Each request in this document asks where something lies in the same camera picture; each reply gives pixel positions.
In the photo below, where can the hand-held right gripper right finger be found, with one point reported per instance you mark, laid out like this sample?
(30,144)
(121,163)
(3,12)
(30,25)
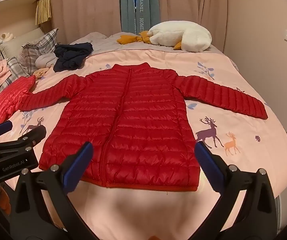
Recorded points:
(208,166)

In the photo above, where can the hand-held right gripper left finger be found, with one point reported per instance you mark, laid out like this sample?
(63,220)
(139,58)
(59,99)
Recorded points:
(79,165)

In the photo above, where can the folded light red down jacket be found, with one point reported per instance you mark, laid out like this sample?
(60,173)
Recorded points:
(6,97)

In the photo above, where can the orange cloth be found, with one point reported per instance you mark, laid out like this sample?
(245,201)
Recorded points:
(4,200)

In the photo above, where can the small orange doll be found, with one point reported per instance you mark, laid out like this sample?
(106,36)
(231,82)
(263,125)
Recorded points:
(41,73)

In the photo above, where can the small plaid pillow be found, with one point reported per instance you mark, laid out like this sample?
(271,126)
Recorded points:
(14,67)

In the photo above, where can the grey crumpled cloth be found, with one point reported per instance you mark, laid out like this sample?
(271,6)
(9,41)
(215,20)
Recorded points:
(44,60)

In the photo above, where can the pink deer-print duvet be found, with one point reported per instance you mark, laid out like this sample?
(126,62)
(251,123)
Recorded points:
(233,92)

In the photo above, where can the large plaid pillow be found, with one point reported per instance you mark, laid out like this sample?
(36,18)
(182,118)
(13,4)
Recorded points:
(37,52)

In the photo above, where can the navy blue garment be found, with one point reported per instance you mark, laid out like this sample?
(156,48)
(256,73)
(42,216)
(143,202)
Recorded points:
(71,55)

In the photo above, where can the beige plush toy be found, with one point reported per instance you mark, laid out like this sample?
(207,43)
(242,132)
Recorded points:
(7,37)

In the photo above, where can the beige headboard cushion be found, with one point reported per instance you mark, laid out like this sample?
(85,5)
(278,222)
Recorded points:
(21,38)

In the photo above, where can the yellow tassel hanging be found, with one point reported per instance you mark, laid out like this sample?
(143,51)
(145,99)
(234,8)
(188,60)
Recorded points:
(43,10)

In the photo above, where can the pink curtain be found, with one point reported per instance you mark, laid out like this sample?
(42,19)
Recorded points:
(193,2)
(83,7)

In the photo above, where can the white goose plush toy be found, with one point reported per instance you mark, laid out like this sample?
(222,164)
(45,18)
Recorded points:
(178,33)

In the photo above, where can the blue-grey curtain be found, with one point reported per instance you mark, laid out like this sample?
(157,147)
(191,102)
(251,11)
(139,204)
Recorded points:
(139,2)

